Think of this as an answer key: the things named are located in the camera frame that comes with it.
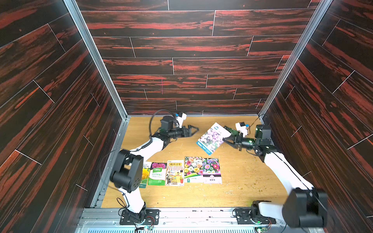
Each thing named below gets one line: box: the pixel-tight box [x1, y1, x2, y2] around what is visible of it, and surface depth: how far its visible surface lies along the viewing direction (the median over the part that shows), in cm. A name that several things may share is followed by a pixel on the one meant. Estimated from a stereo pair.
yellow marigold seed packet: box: [138, 162, 152, 189], surface depth 90 cm
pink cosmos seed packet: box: [196, 122, 232, 156], surface depth 80 cm
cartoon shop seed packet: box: [165, 159, 185, 186], surface depth 90 cm
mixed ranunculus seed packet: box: [184, 156, 204, 184], surface depth 92 cm
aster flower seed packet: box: [202, 157, 223, 185], surface depth 92 cm
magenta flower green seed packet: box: [147, 162, 168, 186], surface depth 90 cm
